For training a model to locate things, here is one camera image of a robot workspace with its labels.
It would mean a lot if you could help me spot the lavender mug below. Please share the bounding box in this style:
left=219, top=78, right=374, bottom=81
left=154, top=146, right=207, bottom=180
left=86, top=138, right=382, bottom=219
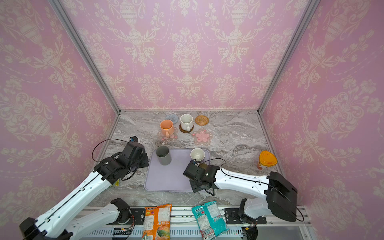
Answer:
left=190, top=148, right=206, bottom=164

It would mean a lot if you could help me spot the pink flower silicone coaster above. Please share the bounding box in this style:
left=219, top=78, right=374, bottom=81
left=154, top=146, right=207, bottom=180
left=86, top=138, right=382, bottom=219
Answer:
left=192, top=128, right=214, bottom=146

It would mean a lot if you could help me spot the grey mug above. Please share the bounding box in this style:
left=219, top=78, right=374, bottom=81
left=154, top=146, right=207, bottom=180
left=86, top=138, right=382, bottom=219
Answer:
left=156, top=146, right=172, bottom=166

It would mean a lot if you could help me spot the brown wooden round coaster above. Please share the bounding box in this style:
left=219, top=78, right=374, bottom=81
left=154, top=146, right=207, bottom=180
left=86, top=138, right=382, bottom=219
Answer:
left=179, top=124, right=194, bottom=134

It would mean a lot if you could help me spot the peach orange mug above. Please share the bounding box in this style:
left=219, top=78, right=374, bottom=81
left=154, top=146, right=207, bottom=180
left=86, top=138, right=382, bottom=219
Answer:
left=160, top=120, right=174, bottom=137

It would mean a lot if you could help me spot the white mug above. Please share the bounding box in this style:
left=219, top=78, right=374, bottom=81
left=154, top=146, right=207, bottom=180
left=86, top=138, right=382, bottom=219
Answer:
left=180, top=114, right=194, bottom=133

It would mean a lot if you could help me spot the blue woven round coaster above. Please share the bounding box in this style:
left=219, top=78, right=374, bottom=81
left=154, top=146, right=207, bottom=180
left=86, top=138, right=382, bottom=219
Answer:
left=166, top=114, right=179, bottom=125

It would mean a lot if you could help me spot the beige yellow mug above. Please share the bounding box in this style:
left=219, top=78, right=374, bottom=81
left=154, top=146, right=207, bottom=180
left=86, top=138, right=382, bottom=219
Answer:
left=199, top=163, right=208, bottom=170

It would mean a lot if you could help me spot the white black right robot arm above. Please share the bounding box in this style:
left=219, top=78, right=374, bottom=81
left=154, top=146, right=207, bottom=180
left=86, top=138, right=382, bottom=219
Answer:
left=183, top=162, right=299, bottom=222

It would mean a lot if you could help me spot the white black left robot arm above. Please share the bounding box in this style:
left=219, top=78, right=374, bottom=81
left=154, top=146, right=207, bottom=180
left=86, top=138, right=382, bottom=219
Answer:
left=20, top=153, right=149, bottom=240

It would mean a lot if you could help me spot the woven rattan round coaster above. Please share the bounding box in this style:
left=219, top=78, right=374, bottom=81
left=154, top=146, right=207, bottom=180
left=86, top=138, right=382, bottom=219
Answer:
left=195, top=115, right=210, bottom=126

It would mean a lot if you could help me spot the lavender silicone tray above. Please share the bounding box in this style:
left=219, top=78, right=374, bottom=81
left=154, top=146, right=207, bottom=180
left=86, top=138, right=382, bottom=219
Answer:
left=144, top=147, right=192, bottom=192

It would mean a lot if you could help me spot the teal snack bag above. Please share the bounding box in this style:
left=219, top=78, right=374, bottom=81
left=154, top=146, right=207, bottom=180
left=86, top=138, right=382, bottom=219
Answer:
left=192, top=201, right=229, bottom=240

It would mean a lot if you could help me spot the orange snack bag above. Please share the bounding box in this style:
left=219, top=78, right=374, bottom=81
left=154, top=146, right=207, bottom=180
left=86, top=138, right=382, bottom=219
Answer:
left=142, top=204, right=172, bottom=240

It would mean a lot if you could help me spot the aluminium front rail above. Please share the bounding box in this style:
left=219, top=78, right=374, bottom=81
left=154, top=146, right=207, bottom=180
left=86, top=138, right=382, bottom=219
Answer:
left=58, top=205, right=313, bottom=228

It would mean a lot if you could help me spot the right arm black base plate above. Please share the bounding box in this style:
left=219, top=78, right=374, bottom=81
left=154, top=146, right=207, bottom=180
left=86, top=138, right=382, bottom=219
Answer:
left=224, top=208, right=267, bottom=225

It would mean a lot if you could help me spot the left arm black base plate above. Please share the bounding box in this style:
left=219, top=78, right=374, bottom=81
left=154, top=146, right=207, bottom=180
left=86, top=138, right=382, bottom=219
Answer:
left=131, top=208, right=146, bottom=225

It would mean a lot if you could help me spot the aluminium frame post left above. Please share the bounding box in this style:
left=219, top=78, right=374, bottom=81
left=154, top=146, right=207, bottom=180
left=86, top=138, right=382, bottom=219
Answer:
left=48, top=0, right=121, bottom=116

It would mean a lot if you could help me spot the aluminium frame post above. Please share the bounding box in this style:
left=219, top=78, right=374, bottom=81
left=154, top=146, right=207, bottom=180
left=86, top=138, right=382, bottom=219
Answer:
left=258, top=0, right=321, bottom=116
left=48, top=0, right=121, bottom=116

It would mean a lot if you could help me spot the aluminium frame post right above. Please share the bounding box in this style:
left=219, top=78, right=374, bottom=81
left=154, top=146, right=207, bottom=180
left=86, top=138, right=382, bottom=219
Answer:
left=258, top=0, right=321, bottom=116

